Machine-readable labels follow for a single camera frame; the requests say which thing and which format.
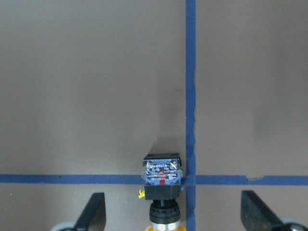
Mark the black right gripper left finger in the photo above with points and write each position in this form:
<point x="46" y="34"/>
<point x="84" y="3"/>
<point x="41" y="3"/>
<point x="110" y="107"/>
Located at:
<point x="93" y="216"/>

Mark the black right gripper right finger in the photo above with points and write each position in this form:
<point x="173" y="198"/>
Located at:
<point x="256" y="215"/>

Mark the yellow push button switch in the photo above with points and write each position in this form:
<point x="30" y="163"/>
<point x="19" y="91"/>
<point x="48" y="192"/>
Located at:
<point x="162" y="185"/>

